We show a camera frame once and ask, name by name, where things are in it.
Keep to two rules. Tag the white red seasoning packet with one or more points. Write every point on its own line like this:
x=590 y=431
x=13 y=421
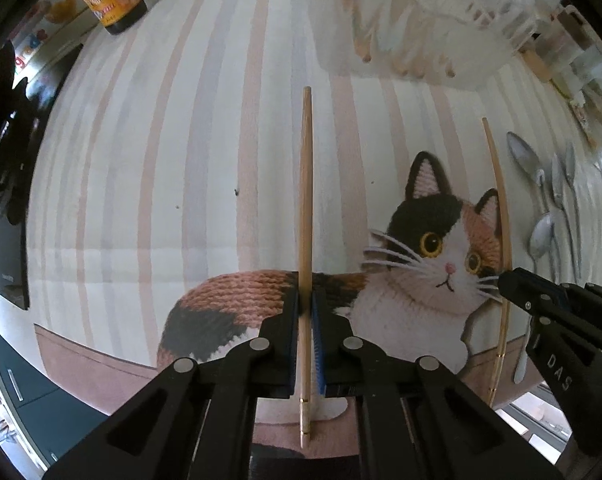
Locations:
x=579 y=113

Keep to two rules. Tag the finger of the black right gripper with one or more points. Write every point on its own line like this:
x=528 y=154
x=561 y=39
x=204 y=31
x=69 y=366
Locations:
x=565 y=346

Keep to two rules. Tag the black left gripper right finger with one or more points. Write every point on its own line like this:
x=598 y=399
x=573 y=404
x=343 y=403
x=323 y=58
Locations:
x=415 y=420

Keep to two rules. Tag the cat print table mat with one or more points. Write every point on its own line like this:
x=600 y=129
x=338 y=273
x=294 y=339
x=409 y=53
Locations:
x=164 y=211

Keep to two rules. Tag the steel spoon slim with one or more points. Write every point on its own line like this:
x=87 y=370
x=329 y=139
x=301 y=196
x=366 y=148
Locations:
x=557 y=183

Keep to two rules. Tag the steel spoon large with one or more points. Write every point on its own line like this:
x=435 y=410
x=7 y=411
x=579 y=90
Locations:
x=538 y=246

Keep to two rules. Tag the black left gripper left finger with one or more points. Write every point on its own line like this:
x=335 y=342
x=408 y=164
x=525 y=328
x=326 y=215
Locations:
x=193 y=421

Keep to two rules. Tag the colourful wall sticker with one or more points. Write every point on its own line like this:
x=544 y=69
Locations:
x=44 y=19

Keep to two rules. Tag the clear plastic utensil tray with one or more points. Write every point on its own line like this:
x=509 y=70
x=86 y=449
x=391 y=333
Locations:
x=414 y=39

